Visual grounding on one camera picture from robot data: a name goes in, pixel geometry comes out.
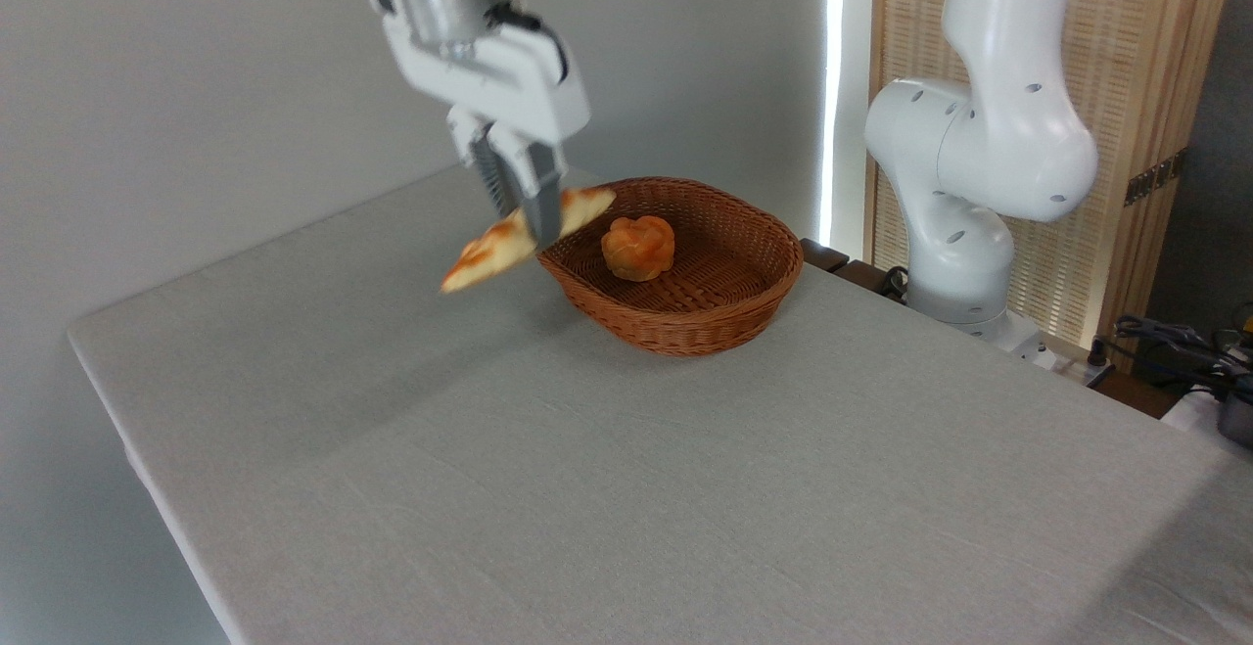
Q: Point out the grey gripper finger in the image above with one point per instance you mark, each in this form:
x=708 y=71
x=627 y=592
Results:
x=480 y=161
x=541 y=190

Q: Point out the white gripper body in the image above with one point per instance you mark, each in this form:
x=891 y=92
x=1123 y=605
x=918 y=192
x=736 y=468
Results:
x=519 y=87

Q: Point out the long braided bread loaf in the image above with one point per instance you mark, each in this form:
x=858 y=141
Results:
x=494 y=249

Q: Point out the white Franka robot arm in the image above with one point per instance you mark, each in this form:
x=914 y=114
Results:
x=989 y=136

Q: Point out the round orange bread roll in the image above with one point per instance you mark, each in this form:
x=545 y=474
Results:
x=638 y=248

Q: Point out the brown wicker basket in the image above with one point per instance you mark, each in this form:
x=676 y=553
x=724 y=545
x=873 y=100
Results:
x=705 y=312

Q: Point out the dark brown wooden furniture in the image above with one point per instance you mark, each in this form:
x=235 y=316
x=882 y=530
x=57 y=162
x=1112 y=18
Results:
x=827 y=258

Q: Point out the grey tablecloth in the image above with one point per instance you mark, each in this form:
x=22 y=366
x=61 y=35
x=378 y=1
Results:
x=685 y=488

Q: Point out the white power strip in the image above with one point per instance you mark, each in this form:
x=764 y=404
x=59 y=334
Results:
x=1082 y=366

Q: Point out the wooden folding screen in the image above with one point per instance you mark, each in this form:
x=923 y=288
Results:
x=1126 y=58

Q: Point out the dark metal screen hinge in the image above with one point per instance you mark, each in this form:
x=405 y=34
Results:
x=1153 y=180

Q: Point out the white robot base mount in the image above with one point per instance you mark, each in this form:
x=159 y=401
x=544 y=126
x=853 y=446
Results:
x=1013 y=334

